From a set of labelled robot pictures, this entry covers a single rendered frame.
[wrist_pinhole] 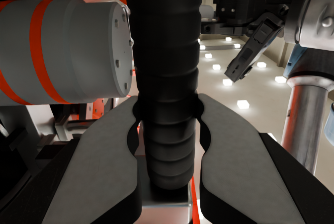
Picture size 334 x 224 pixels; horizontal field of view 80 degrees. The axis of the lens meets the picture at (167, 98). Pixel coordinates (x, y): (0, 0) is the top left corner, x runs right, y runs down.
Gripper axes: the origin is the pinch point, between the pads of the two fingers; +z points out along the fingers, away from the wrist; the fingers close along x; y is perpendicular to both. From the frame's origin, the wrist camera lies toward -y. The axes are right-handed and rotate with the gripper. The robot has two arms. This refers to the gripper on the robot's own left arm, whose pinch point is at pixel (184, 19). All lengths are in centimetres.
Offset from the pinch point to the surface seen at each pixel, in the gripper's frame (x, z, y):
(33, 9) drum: 24.7, 1.3, 4.2
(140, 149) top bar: 21.0, -10.5, -12.0
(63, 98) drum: 25.4, -1.6, -5.9
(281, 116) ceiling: -901, 150, -566
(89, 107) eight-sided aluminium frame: 14.7, 19.7, -21.2
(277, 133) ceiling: -762, 119, -566
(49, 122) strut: 26.2, 8.6, -14.3
